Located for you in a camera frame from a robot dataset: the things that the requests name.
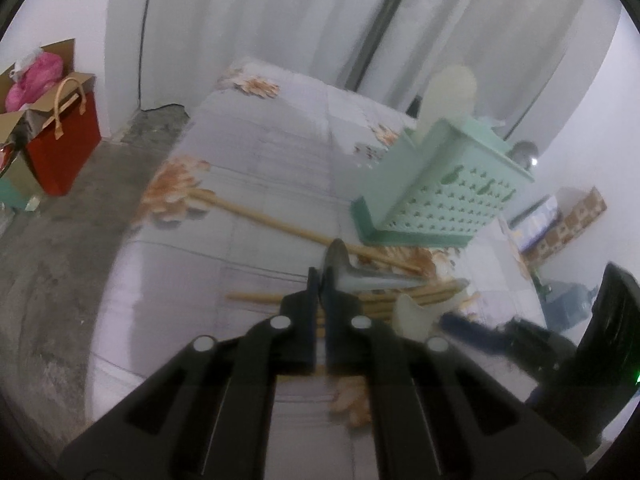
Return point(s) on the blue water jug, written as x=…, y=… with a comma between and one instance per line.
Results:
x=567, y=305

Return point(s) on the long wooden spoon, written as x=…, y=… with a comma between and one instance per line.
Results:
x=280, y=222

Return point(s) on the open cardboard box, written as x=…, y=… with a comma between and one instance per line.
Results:
x=60, y=57

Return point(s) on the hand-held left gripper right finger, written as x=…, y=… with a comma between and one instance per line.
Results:
x=340, y=330

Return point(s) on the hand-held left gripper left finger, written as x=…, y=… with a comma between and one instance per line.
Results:
x=305, y=320

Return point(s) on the pink plastic bag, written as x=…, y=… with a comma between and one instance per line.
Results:
x=35, y=80

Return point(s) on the green plastic utensil basket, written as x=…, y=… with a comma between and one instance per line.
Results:
x=450, y=195

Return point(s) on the red paper bag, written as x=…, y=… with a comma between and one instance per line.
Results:
x=62, y=150

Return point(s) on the wooden chopstick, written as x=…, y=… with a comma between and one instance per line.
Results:
x=400, y=302
x=260, y=297

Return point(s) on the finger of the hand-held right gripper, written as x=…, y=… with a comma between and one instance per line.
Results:
x=470, y=332

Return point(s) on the patterned cardboard box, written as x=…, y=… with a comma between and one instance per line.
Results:
x=565, y=220

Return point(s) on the floral bed sheet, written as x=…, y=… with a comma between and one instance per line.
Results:
x=260, y=160

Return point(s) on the cream plastic ladle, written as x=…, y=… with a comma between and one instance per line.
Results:
x=447, y=95

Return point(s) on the dark vertical pole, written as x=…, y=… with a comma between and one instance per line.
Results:
x=380, y=25

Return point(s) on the white plastic spoon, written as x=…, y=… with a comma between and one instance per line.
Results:
x=412, y=317

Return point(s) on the metal spoon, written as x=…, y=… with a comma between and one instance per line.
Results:
x=522, y=152

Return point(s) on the metal ladle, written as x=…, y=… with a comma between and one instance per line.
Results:
x=370, y=280

